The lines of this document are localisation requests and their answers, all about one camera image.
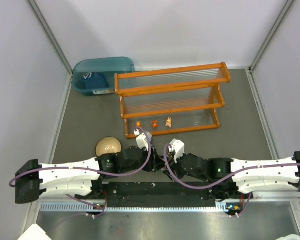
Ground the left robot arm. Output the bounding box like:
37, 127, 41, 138
9, 146, 164, 205

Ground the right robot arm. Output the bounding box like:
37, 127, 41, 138
163, 151, 300, 199

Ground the orange wooden shelf rack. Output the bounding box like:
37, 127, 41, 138
114, 62, 232, 139

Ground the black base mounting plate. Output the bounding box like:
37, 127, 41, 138
75, 181, 248, 208

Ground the orange tiger toy figure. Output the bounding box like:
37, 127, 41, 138
151, 120, 158, 129

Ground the yellow bear toy figure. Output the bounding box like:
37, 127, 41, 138
136, 121, 142, 128

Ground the tan rabbit toy figure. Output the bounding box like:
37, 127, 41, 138
165, 117, 172, 128

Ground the beige round bowl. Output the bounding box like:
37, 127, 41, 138
95, 136, 122, 157

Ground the blue cap in bin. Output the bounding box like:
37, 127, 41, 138
81, 72, 109, 90

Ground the teal plastic bin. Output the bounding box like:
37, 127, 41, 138
72, 56, 135, 96

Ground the white object bottom left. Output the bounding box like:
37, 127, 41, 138
18, 223, 51, 240

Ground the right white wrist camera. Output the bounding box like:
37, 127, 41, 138
168, 138, 185, 163

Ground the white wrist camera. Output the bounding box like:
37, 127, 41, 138
168, 138, 185, 163
134, 129, 152, 152

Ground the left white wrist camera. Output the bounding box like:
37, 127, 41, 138
134, 129, 152, 152

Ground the grey slotted cable duct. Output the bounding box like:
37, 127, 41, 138
40, 202, 230, 213

